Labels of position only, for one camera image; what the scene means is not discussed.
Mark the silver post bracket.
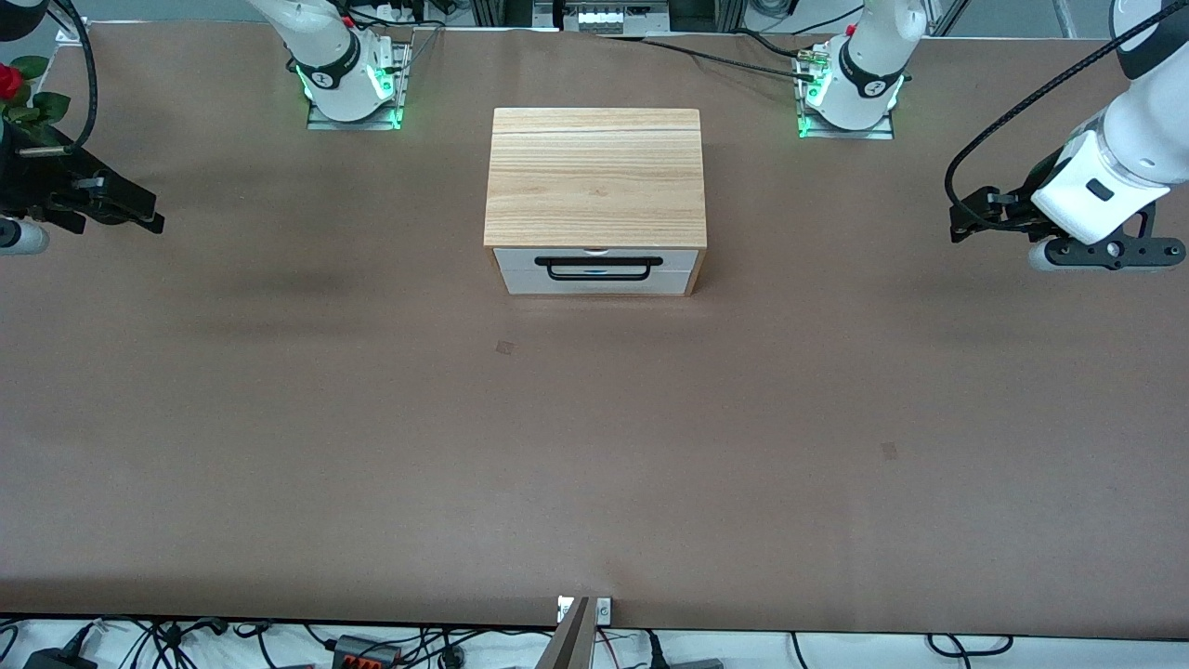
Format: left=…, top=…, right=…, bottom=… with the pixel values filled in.
left=556, top=596, right=613, bottom=626

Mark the light wooden drawer cabinet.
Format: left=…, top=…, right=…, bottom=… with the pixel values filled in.
left=483, top=108, right=709, bottom=297

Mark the white-fronted wooden drawer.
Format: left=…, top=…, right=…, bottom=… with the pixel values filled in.
left=493, top=247, right=700, bottom=273

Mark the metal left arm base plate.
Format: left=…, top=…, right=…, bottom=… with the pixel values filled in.
left=796, top=42, right=896, bottom=141

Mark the white power strip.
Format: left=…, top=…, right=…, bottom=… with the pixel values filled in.
left=561, top=0, right=644, bottom=34

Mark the red and black connector block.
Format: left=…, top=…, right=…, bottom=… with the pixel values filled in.
left=332, top=635, right=401, bottom=669

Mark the long black table cable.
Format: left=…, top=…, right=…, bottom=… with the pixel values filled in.
left=594, top=33, right=820, bottom=83

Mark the wooden camera post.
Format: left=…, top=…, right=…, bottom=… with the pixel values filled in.
left=536, top=596, right=595, bottom=669

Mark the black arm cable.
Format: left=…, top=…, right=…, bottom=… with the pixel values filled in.
left=944, top=7, right=1189, bottom=233
left=51, top=0, right=99, bottom=157

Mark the short black table cable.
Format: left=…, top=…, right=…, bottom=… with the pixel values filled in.
left=732, top=28, right=805, bottom=60

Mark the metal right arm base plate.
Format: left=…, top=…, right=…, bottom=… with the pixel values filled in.
left=307, top=42, right=412, bottom=132

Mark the black aluminium frame profile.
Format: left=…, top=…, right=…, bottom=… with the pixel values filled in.
left=472, top=0, right=536, bottom=29

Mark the black power adapter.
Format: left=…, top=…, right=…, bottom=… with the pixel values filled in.
left=22, top=624, right=99, bottom=669

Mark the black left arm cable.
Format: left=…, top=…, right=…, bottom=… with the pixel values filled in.
left=944, top=7, right=1189, bottom=233

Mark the brown table cover sheet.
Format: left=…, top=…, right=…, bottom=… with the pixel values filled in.
left=0, top=20, right=1189, bottom=640

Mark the red rose with leaves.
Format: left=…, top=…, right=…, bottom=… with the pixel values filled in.
left=0, top=56, right=72, bottom=131

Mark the black looped floor cable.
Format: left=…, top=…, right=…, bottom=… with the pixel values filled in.
left=925, top=634, right=1014, bottom=658

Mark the black metal drawer handle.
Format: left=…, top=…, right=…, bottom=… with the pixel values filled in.
left=533, top=256, right=665, bottom=282

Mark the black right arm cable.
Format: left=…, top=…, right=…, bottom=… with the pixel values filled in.
left=51, top=0, right=99, bottom=157

